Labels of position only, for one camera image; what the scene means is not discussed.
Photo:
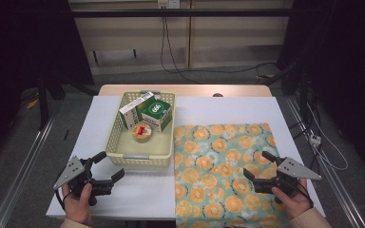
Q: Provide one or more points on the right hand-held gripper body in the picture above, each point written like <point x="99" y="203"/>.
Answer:
<point x="293" y="171"/>

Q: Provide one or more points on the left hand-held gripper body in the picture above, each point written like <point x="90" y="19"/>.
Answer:
<point x="71" y="171"/>

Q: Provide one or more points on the orange slice print bag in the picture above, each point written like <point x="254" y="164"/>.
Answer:
<point x="215" y="177"/>

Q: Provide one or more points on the pale yellow perforated plastic basket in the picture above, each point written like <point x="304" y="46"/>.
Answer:
<point x="145" y="148"/>

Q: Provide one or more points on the round orange tin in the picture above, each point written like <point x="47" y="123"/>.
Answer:
<point x="142" y="132"/>

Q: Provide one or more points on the tall green white medicine box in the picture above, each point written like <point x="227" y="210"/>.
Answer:
<point x="129" y="114"/>

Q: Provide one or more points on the cube green white medicine box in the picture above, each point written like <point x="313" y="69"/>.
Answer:
<point x="157" y="110"/>

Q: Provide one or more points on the person's right hand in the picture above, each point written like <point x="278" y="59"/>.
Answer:
<point x="293" y="201"/>

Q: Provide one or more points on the person's left hand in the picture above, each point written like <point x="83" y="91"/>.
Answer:
<point x="77" y="205"/>

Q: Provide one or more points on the white power strip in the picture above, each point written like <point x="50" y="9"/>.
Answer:
<point x="315" y="139"/>

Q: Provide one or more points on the black metal stand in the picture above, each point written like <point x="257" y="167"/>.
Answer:
<point x="44" y="101"/>

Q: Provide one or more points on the dark round table knob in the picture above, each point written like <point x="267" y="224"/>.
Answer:
<point x="217" y="94"/>

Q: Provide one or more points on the dark curtain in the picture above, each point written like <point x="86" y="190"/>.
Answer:
<point x="22" y="41"/>
<point x="345" y="47"/>

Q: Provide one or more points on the black horizontal bar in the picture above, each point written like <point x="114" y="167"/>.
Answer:
<point x="171" y="13"/>

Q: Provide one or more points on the metal floor rail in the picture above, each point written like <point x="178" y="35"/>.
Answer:
<point x="22" y="171"/>
<point x="339" y="193"/>

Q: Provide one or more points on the white wall outlet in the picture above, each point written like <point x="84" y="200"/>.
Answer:
<point x="168" y="3"/>

